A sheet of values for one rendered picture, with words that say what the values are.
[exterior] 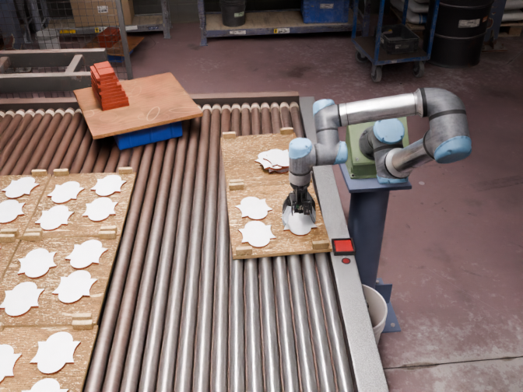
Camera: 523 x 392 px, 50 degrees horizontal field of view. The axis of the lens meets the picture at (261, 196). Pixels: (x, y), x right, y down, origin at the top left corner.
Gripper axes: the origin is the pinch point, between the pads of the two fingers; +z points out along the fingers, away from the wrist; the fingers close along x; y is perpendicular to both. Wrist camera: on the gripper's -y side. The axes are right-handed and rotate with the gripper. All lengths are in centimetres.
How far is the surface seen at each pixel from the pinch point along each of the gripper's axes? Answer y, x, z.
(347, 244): 12.9, 15.4, 2.1
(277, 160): -37.6, -2.8, -2.6
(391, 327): -23, 52, 95
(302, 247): 13.4, -0.9, 1.0
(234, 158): -48, -20, 1
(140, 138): -67, -62, -2
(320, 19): -437, 96, 85
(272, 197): -17.8, -7.4, 1.2
